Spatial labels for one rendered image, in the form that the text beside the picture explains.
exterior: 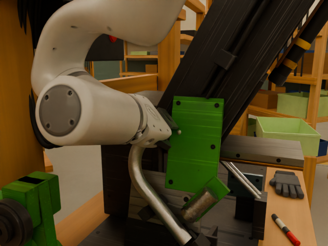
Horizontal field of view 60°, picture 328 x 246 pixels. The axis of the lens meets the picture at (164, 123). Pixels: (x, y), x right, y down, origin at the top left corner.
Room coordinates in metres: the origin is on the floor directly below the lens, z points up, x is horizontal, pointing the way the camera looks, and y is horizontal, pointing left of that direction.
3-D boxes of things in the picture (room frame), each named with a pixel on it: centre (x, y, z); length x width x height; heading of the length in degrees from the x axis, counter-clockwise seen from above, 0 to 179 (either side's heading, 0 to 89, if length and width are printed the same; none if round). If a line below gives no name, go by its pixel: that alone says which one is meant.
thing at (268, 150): (0.76, -0.17, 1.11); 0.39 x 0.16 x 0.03; 68
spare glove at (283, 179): (0.96, -0.44, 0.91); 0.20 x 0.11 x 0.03; 162
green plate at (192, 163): (0.63, -0.08, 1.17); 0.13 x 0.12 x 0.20; 158
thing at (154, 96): (0.87, 0.04, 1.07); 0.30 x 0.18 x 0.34; 158
